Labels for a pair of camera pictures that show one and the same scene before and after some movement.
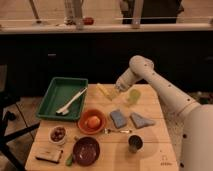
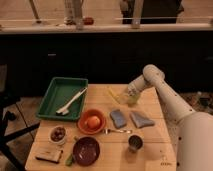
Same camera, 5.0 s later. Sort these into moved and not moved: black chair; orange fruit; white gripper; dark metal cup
Moved: white gripper
Not moved: black chair; dark metal cup; orange fruit
